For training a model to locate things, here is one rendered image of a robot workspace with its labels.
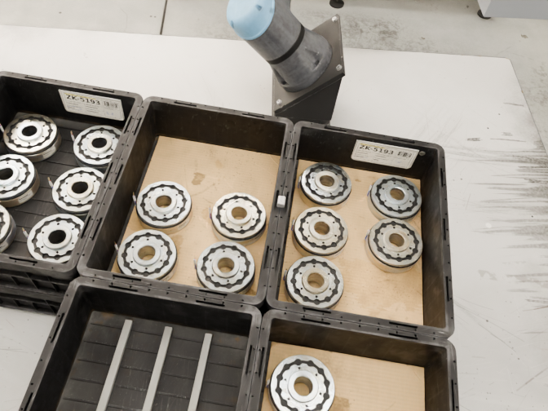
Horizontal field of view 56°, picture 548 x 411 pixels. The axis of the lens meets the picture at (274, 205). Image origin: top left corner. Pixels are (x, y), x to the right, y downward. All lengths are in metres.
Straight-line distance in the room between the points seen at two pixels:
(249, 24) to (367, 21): 1.82
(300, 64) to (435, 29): 1.86
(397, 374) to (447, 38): 2.29
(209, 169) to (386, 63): 0.71
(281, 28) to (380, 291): 0.59
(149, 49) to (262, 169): 0.60
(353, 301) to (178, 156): 0.46
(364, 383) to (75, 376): 0.46
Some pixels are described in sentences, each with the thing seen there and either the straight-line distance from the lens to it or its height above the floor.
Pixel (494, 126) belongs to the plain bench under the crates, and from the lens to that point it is 1.51.
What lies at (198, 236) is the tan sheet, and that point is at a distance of 0.98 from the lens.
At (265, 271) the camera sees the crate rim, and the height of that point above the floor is 0.93.
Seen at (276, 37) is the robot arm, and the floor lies 0.95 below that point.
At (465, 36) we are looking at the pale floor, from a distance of 3.04.
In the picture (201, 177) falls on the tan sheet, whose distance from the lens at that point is 1.05.
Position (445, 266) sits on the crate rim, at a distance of 0.91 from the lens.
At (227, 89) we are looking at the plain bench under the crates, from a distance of 1.41.
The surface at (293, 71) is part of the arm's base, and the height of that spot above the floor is 0.87.
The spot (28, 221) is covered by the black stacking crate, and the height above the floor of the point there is 0.83.
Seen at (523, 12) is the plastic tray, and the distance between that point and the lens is 1.24.
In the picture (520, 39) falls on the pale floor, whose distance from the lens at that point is 3.17.
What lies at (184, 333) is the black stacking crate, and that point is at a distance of 0.90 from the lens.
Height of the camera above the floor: 1.68
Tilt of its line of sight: 56 degrees down
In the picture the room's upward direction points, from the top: 9 degrees clockwise
